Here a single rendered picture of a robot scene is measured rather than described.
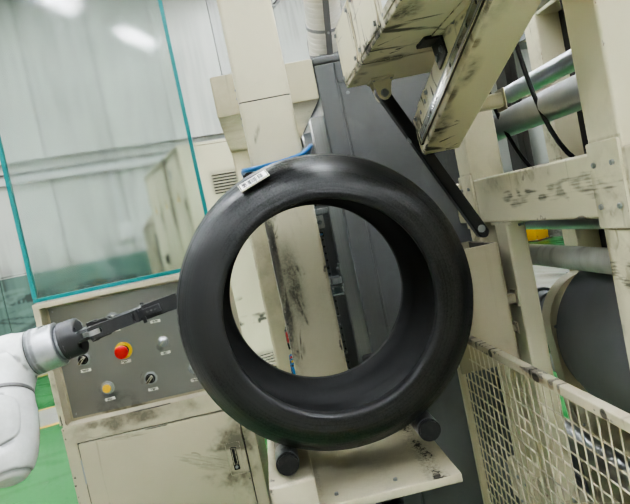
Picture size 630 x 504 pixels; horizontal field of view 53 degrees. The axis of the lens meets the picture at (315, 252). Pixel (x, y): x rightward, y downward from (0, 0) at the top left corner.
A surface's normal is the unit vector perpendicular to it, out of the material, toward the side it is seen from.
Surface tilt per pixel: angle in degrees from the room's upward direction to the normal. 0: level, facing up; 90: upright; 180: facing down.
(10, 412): 62
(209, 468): 90
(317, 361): 90
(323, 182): 79
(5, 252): 90
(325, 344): 90
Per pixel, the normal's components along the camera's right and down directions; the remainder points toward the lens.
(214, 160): 0.39, -0.04
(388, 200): 0.17, -0.13
